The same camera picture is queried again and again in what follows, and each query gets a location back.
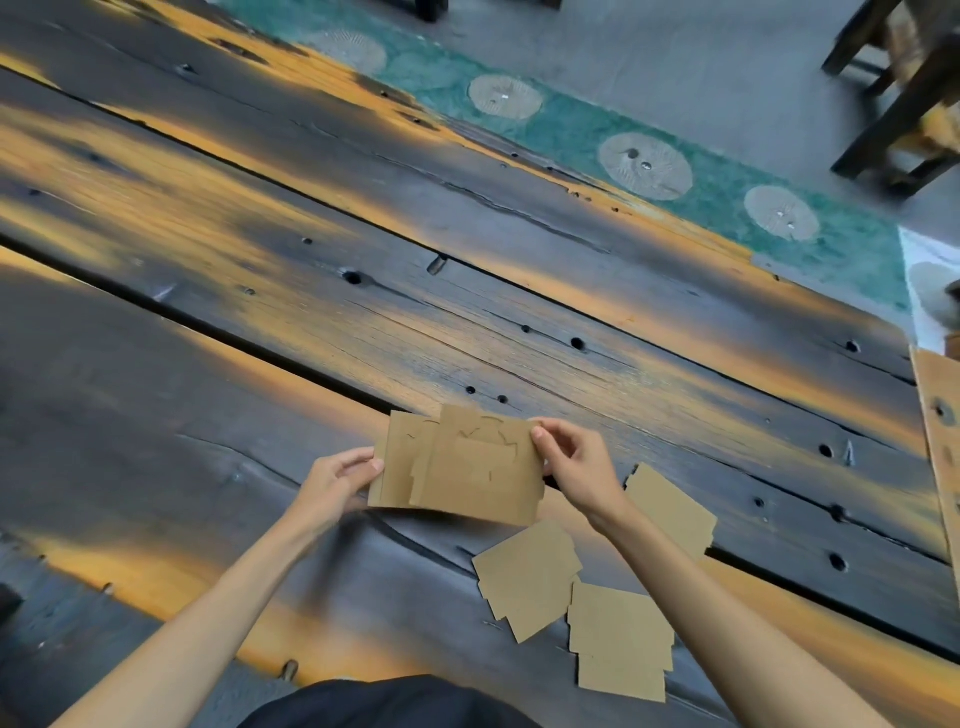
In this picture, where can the person's right hand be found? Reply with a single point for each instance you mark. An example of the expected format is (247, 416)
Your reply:
(585, 472)

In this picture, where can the person's left hand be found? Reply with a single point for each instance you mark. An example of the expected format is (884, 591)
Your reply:
(330, 495)

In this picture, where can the person's left forearm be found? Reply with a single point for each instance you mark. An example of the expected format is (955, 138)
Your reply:
(187, 645)

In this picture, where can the person's right forearm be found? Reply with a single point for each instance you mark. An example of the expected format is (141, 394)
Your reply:
(712, 622)

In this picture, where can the person's black shirt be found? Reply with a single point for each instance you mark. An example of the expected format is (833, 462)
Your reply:
(390, 709)

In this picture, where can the green floor strip with discs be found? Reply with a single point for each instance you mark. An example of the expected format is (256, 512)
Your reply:
(570, 131)

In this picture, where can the weathered wooden bench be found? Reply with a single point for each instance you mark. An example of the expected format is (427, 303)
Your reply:
(941, 450)

